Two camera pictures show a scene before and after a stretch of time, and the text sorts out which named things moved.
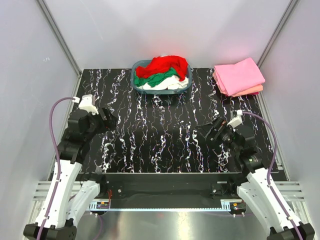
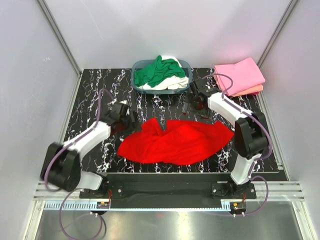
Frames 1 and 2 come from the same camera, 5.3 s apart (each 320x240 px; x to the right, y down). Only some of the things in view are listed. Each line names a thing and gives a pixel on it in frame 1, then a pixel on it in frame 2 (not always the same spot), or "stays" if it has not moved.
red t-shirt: (160, 63) -> (179, 143)
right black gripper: (219, 124) -> (190, 99)
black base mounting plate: (166, 187) stays
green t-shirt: (154, 78) stays
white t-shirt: (173, 82) stays
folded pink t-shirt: (235, 78) stays
